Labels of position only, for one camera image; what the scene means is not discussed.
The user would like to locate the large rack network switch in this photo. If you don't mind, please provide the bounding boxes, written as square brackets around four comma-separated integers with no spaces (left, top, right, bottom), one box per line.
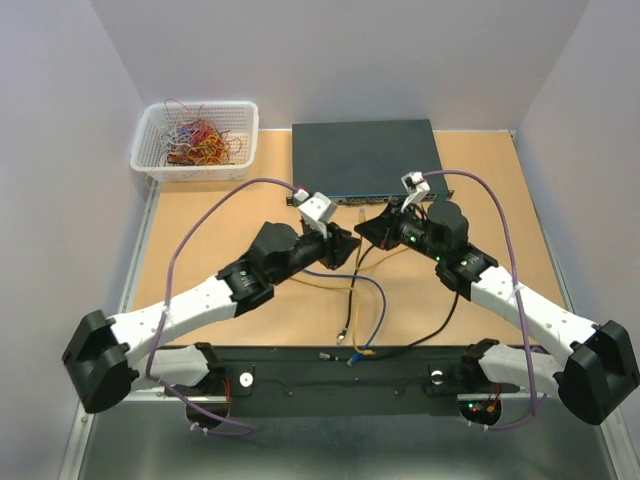
[292,119,442,205]

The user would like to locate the aluminium rail frame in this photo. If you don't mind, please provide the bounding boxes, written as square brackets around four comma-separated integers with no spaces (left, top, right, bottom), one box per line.
[81,131,614,479]

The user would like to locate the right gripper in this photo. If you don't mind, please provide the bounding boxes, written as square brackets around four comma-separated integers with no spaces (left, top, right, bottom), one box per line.
[352,198,445,263]

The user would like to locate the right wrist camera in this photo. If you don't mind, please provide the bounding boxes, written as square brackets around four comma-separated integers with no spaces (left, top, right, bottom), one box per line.
[401,171,431,212]

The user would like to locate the black cable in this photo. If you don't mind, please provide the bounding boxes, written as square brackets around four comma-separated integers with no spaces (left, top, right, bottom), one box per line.
[317,239,461,362]

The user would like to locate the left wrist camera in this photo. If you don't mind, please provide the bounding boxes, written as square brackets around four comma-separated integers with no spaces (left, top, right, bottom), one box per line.
[293,188,337,236]

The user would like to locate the yellow ethernet cable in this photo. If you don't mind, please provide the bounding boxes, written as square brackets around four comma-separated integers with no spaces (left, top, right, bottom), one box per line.
[289,277,376,357]
[352,210,411,276]

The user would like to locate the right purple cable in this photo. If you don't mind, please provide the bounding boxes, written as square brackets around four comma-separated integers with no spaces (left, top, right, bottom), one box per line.
[424,169,546,431]

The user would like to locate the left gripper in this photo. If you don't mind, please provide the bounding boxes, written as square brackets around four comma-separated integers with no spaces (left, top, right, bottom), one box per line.
[269,221,360,286]

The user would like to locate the blue ethernet cable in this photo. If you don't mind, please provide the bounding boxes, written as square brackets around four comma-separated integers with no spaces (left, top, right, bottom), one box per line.
[302,269,389,367]

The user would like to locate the small black network switch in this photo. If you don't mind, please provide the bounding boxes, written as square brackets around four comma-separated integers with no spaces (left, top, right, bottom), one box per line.
[243,222,300,283]

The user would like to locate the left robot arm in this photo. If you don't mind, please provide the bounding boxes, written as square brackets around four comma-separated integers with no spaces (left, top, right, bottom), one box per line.
[62,222,361,413]

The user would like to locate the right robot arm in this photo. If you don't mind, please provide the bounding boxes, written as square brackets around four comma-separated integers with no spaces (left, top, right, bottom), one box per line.
[355,201,639,425]

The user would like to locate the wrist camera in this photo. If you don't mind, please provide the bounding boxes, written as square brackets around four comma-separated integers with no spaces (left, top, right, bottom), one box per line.
[401,171,431,212]
[293,188,337,236]

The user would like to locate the white plastic basket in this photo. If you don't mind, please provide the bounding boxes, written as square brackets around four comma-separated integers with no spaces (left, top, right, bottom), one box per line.
[130,99,259,182]

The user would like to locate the tangled colourful wires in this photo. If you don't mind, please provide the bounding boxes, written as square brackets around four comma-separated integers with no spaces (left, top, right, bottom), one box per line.
[156,98,243,169]

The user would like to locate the purple cable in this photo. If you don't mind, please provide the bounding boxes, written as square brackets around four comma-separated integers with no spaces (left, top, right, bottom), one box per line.
[144,178,311,436]
[424,169,546,431]

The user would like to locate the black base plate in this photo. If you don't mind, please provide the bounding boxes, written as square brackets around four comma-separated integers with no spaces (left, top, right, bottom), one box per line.
[176,343,518,422]

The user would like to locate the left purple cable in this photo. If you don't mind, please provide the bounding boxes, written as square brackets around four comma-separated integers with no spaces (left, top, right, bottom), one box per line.
[144,178,311,436]

